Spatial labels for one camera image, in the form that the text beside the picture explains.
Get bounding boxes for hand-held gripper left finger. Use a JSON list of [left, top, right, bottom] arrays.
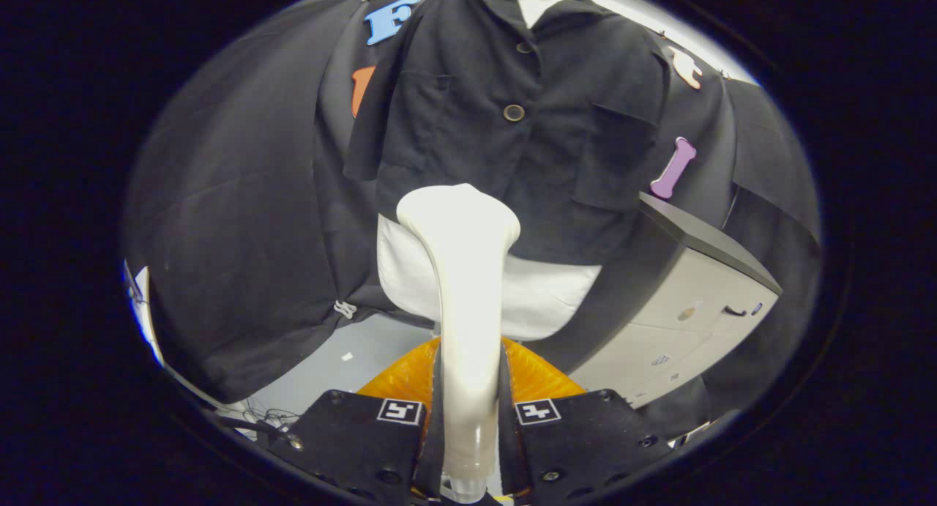
[[282, 336, 444, 503]]

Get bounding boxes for grey cabinet with dark top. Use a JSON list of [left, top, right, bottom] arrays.
[[545, 193, 783, 409]]

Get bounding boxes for black backdrop cloth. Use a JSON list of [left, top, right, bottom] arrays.
[[121, 0, 822, 441]]

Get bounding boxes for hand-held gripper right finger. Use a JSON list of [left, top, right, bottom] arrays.
[[499, 336, 671, 501]]

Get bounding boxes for tangle of thin floor cables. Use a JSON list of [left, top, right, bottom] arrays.
[[220, 407, 302, 441]]

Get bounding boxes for white shirt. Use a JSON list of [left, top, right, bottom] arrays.
[[377, 0, 602, 342]]

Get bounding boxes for black jacket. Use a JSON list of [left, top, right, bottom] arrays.
[[343, 0, 671, 267]]

